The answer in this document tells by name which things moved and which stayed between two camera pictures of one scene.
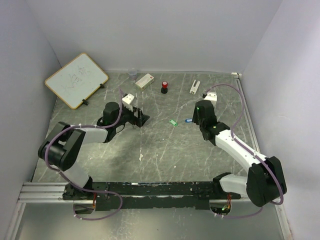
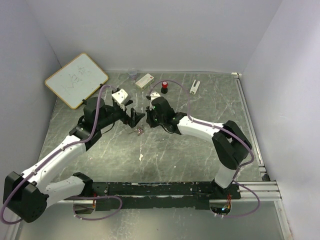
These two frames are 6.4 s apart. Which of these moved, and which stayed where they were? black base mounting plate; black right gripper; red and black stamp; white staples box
Moved: black right gripper
Stayed: red and black stamp; white staples box; black base mounting plate
